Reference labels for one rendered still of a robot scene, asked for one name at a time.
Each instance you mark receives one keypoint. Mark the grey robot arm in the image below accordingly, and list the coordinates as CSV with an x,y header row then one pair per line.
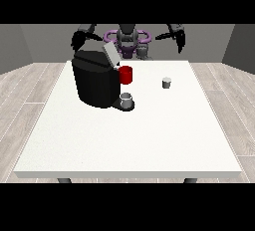
x,y
175,27
87,27

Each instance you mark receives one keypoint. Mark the red pod holder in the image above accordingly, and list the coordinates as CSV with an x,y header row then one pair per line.
x,y
126,74

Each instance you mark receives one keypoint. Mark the black coffee machine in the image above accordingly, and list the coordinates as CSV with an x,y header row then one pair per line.
x,y
94,82

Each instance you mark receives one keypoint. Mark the small grey coffee pod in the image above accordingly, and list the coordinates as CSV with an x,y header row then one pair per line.
x,y
166,83

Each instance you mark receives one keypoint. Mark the pale grey machine lid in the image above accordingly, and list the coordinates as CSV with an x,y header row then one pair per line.
x,y
111,54

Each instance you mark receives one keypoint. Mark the small grey cup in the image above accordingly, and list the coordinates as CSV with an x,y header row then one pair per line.
x,y
126,100

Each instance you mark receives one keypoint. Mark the grey robot trunk purple rings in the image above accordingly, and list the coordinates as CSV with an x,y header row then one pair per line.
x,y
126,39

